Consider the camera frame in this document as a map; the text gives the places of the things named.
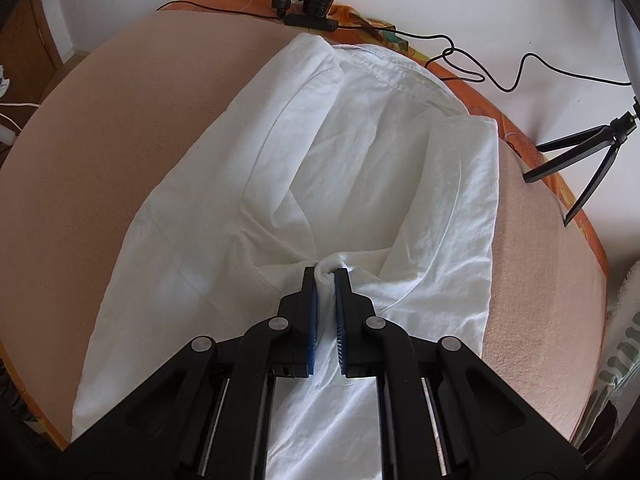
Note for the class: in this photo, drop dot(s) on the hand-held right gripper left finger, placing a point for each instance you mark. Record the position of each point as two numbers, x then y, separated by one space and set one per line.
312 320

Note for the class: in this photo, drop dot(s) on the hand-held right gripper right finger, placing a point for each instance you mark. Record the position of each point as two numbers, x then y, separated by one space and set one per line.
341 330

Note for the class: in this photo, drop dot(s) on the white shirt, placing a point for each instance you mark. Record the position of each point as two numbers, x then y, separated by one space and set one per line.
350 160

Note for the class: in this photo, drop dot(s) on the green striped white pillow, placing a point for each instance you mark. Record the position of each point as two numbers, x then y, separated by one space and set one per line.
620 350

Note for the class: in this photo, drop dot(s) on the beige blanket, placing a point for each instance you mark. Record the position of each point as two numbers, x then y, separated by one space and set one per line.
125 110

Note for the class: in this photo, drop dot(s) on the black mini tripod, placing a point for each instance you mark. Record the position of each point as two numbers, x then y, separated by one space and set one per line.
575 142

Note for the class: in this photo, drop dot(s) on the wooden cabinet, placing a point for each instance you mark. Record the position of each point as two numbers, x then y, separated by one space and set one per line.
30 45

